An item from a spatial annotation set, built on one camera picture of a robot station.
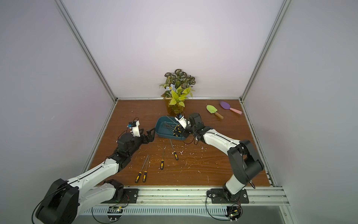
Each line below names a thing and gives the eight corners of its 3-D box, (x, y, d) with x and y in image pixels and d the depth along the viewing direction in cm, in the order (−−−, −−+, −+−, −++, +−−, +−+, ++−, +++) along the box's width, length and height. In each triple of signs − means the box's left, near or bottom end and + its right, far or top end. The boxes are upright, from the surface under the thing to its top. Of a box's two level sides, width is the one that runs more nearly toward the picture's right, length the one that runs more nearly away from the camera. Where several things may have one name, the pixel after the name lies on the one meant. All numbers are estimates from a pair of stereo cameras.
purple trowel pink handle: (238, 117, 111) (238, 115, 109) (218, 104, 120) (219, 102, 119) (241, 113, 113) (242, 112, 112) (222, 101, 123) (223, 99, 121)
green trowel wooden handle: (220, 120, 108) (221, 119, 107) (204, 108, 117) (205, 106, 115) (225, 117, 111) (225, 115, 109) (209, 105, 119) (209, 103, 118)
